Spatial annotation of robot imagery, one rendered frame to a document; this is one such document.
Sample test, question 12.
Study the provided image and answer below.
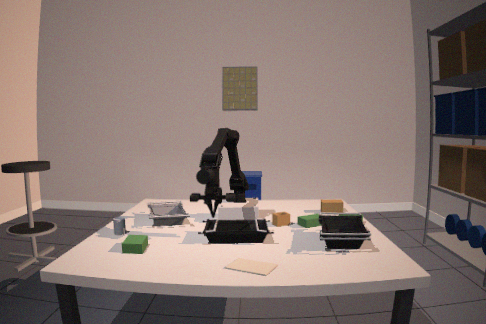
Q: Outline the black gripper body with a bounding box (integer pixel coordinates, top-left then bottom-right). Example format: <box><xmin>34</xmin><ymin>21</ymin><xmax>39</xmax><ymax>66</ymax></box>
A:
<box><xmin>190</xmin><ymin>181</ymin><xmax>236</xmax><ymax>203</ymax></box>

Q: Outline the grey cylinder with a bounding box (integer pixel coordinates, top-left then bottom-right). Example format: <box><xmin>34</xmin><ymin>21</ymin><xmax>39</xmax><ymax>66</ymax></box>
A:
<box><xmin>113</xmin><ymin>217</ymin><xmax>126</xmax><ymax>235</ymax></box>

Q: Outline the small brown open box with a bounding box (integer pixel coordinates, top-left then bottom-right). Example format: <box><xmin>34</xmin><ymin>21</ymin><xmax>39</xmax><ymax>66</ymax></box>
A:
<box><xmin>273</xmin><ymin>211</ymin><xmax>290</xmax><ymax>227</ymax></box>

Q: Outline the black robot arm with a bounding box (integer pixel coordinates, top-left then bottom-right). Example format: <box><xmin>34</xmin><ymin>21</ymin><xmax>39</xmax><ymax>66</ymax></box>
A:
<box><xmin>196</xmin><ymin>128</ymin><xmax>249</xmax><ymax>203</ymax></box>

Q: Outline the brown rectangular block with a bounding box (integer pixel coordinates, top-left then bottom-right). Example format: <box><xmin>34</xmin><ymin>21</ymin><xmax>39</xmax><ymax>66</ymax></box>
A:
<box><xmin>321</xmin><ymin>200</ymin><xmax>344</xmax><ymax>213</ymax></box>

